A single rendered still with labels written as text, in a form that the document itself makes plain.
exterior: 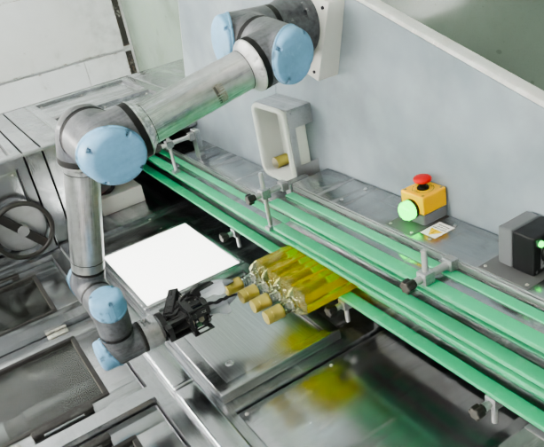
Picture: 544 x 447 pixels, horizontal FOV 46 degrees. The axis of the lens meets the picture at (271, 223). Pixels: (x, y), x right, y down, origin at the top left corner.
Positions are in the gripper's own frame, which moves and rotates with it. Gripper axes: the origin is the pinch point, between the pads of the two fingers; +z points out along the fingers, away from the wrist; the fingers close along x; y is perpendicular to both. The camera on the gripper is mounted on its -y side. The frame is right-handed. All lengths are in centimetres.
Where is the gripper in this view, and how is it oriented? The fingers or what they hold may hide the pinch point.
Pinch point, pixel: (228, 288)
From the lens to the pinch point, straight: 160.1
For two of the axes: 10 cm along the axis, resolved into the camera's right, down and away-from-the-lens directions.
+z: 8.3, -3.8, 4.1
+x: -1.9, -8.8, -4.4
